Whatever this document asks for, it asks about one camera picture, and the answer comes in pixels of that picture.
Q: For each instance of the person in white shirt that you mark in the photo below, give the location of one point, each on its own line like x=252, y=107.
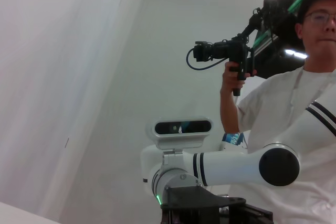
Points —
x=275, y=98

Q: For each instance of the bright ceiling lamp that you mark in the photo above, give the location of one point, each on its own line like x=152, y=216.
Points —
x=295, y=53

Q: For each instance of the thin rimmed glasses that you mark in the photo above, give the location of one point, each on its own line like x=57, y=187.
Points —
x=319, y=18

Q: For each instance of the black video camera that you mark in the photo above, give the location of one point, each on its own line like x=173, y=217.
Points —
x=225, y=51

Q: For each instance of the person's right hand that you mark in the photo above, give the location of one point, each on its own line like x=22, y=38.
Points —
x=231, y=77

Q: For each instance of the white robot head camera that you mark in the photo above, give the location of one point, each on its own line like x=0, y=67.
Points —
x=178, y=142

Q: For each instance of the blue white printed card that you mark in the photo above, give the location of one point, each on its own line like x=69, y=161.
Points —
x=232, y=138

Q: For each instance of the person's right forearm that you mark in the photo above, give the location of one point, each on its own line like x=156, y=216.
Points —
x=229, y=113

